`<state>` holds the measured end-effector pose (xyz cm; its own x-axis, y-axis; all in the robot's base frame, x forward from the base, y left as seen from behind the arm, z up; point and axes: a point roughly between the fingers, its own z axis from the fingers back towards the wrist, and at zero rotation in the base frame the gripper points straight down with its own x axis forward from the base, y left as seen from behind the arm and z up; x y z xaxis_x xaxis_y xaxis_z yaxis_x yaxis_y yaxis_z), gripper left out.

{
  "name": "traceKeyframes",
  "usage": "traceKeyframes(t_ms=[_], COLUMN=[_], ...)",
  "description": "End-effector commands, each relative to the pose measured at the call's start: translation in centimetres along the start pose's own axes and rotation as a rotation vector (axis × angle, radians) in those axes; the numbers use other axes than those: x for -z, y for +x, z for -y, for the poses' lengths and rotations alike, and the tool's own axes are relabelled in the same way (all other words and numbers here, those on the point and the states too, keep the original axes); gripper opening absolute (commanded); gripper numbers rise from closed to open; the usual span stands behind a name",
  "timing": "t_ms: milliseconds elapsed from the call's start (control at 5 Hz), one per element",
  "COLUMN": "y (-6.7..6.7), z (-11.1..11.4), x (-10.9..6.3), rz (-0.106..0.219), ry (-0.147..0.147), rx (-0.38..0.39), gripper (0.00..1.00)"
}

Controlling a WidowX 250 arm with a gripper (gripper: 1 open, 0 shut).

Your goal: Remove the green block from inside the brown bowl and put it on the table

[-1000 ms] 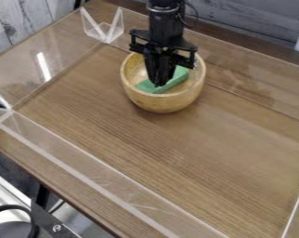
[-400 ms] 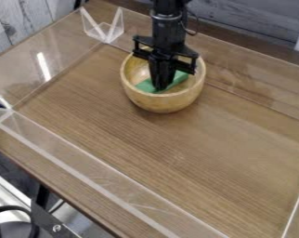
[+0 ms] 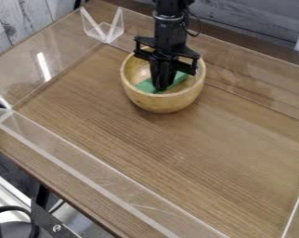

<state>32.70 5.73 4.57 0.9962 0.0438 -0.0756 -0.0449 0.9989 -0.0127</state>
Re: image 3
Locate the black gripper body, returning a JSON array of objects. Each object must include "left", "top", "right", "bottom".
[{"left": 133, "top": 12, "right": 201, "bottom": 75}]

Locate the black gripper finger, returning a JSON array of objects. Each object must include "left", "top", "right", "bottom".
[
  {"left": 149, "top": 59, "right": 165, "bottom": 91},
  {"left": 164, "top": 61, "right": 177, "bottom": 88}
]

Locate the green rectangular block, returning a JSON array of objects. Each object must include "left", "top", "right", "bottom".
[{"left": 135, "top": 72, "right": 188, "bottom": 94}]

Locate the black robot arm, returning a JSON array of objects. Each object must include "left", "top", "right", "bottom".
[{"left": 133, "top": 0, "right": 201, "bottom": 91}]

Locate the brown wooden bowl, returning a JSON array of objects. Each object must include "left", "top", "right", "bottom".
[{"left": 120, "top": 53, "right": 207, "bottom": 113}]

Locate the black table leg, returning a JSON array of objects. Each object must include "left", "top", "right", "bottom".
[{"left": 36, "top": 185, "right": 51, "bottom": 209}]

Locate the black metal clamp plate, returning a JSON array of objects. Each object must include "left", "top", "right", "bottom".
[{"left": 31, "top": 207, "right": 81, "bottom": 238}]

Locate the clear acrylic corner bracket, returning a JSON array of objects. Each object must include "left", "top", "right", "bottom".
[{"left": 79, "top": 7, "right": 124, "bottom": 44}]

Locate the black cable loop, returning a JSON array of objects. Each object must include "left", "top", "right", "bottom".
[{"left": 0, "top": 205, "right": 43, "bottom": 238}]

